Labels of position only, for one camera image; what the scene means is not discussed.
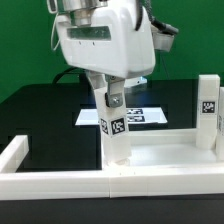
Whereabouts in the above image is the white cable loop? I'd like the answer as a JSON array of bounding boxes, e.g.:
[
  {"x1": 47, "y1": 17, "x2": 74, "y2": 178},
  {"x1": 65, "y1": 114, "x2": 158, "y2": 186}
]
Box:
[{"x1": 50, "y1": 13, "x2": 63, "y2": 53}]

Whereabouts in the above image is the white left fence bar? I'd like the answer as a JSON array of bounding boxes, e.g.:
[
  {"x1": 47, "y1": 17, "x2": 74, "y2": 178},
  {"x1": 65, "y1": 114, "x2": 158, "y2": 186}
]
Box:
[{"x1": 0, "y1": 135, "x2": 29, "y2": 174}]

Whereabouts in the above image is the white fence bar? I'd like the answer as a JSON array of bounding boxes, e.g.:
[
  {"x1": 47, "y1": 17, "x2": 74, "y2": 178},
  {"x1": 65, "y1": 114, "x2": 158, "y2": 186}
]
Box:
[
  {"x1": 0, "y1": 135, "x2": 29, "y2": 174},
  {"x1": 0, "y1": 166, "x2": 224, "y2": 201}
]

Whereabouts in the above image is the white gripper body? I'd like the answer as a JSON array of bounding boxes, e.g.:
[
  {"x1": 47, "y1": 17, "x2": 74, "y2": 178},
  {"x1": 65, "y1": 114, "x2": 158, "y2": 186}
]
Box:
[{"x1": 56, "y1": 7, "x2": 155, "y2": 79}]

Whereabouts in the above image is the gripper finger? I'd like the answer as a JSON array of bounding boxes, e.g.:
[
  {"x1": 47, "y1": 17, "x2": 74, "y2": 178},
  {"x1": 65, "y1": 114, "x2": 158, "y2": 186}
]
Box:
[{"x1": 105, "y1": 75, "x2": 125, "y2": 108}]

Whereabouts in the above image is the white front fence bar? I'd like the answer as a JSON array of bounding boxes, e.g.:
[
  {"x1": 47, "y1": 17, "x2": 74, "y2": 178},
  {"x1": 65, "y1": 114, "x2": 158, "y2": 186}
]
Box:
[{"x1": 0, "y1": 166, "x2": 224, "y2": 201}]

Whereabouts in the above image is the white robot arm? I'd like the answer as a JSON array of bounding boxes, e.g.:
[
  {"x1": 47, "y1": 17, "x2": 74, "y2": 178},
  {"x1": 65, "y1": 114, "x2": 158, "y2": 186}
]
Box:
[{"x1": 46, "y1": 0, "x2": 178, "y2": 108}]

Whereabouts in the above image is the black cable on table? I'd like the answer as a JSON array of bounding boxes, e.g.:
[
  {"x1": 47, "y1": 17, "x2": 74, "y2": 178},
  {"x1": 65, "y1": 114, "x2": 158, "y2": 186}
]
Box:
[{"x1": 52, "y1": 65, "x2": 88, "y2": 84}]

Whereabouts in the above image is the marker tag sheet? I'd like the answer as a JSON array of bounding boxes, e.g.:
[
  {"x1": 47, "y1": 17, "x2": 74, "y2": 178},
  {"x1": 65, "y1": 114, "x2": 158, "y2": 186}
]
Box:
[{"x1": 75, "y1": 107, "x2": 167, "y2": 125}]

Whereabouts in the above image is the white desk tabletop tray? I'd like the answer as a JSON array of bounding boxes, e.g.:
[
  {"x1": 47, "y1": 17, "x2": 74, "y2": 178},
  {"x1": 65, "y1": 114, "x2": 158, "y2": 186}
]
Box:
[{"x1": 100, "y1": 128, "x2": 224, "y2": 173}]

